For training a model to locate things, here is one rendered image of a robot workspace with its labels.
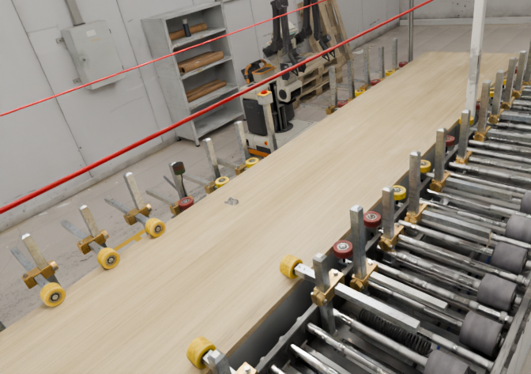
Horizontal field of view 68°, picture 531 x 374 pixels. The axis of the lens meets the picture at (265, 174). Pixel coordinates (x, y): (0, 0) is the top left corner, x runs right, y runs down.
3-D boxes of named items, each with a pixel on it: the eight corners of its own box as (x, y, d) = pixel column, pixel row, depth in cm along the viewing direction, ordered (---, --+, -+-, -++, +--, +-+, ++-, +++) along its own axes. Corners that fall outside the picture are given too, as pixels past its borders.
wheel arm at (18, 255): (12, 255, 190) (8, 249, 188) (19, 250, 192) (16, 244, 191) (50, 300, 158) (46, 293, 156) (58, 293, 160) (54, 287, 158)
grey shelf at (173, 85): (177, 141, 524) (139, 19, 447) (226, 115, 576) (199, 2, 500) (197, 147, 495) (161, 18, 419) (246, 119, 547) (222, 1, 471)
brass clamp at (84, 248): (79, 251, 185) (74, 243, 183) (105, 235, 193) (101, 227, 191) (84, 255, 181) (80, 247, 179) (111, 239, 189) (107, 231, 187)
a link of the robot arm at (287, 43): (283, -2, 330) (274, 0, 324) (288, -3, 326) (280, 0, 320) (289, 49, 352) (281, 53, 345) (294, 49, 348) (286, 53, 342)
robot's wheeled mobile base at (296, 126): (243, 153, 449) (239, 134, 436) (280, 131, 485) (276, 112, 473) (288, 166, 405) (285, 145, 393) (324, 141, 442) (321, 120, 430)
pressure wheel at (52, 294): (64, 285, 164) (52, 303, 162) (47, 279, 159) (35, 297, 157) (70, 291, 161) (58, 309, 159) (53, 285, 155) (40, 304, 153)
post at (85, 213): (114, 282, 201) (76, 206, 178) (120, 277, 203) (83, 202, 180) (117, 285, 199) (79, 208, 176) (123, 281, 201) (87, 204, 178)
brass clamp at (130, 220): (125, 222, 200) (122, 214, 197) (148, 209, 208) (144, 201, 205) (131, 226, 196) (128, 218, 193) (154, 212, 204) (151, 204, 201)
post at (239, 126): (248, 188, 260) (233, 122, 236) (252, 186, 262) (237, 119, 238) (252, 190, 257) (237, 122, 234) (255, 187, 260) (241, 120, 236)
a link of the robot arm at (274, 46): (276, -5, 334) (268, -2, 328) (288, -3, 326) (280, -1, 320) (277, 47, 360) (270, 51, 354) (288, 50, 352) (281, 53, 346)
